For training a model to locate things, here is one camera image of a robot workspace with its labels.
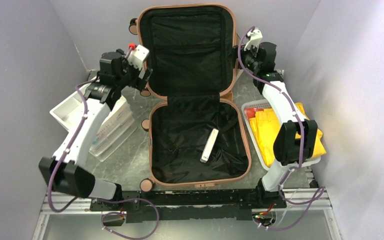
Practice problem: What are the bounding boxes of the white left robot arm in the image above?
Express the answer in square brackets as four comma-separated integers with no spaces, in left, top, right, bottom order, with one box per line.
[38,45,152,210]

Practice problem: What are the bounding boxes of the pink hard-shell suitcase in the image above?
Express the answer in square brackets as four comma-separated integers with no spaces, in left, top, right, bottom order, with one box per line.
[135,3,252,188]

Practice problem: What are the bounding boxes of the white plastic drawer organizer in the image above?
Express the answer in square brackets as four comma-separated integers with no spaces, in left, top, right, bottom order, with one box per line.
[49,92,137,166]

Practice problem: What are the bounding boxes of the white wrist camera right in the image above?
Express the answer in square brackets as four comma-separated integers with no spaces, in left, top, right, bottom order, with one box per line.
[245,27,263,48]

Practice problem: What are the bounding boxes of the white plastic mesh basket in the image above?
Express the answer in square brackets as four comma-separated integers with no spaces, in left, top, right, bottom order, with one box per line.
[241,96,324,173]

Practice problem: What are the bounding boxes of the black suitcase wheel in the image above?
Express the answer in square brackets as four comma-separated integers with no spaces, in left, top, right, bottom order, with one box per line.
[139,178,155,193]

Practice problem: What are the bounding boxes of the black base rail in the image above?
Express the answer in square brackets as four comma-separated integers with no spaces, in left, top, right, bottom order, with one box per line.
[89,188,292,221]

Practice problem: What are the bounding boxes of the white book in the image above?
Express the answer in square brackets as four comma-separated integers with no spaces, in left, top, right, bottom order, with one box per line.
[200,128,219,163]

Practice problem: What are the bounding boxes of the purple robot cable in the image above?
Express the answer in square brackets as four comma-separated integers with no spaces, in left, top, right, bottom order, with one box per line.
[46,79,161,240]

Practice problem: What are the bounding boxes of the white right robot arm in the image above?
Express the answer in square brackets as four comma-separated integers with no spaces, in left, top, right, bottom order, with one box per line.
[237,42,321,208]

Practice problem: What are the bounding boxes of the yellow garment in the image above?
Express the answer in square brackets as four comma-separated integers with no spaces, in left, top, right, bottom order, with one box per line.
[247,102,326,168]

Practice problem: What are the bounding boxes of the red garment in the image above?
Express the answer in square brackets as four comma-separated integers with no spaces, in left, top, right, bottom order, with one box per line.
[244,107,258,119]

